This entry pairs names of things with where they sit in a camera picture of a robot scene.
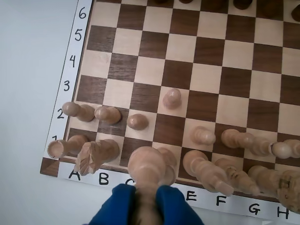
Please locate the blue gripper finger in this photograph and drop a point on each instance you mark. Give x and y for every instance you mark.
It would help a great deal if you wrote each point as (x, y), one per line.
(175, 208)
(117, 206)

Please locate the light wooden bishop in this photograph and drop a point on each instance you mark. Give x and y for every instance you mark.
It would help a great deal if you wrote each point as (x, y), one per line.
(145, 164)
(234, 174)

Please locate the white letter label strip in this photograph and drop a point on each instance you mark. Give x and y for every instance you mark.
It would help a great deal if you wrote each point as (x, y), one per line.
(206, 199)

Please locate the light wooden queen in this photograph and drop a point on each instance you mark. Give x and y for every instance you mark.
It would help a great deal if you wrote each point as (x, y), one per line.
(170, 164)

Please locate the light wooden king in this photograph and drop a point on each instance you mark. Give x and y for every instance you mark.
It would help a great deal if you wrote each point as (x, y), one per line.
(199, 164)

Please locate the light wooden knight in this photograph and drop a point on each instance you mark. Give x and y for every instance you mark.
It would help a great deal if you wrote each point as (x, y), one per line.
(103, 150)
(264, 178)

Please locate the light wooden rook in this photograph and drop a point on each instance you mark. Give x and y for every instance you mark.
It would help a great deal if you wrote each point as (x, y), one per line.
(72, 143)

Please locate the light wooden pawn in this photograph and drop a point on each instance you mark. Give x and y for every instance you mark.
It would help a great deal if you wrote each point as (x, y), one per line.
(172, 98)
(234, 138)
(107, 114)
(202, 136)
(137, 122)
(260, 146)
(283, 148)
(82, 112)

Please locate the wooden chessboard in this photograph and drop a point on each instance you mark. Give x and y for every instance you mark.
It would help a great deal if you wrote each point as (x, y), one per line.
(150, 47)

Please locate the white number label strip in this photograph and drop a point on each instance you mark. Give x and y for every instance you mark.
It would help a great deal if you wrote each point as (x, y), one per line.
(76, 47)

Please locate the dark wooden pawn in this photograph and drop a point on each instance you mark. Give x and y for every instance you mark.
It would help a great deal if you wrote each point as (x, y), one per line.
(296, 12)
(187, 1)
(243, 3)

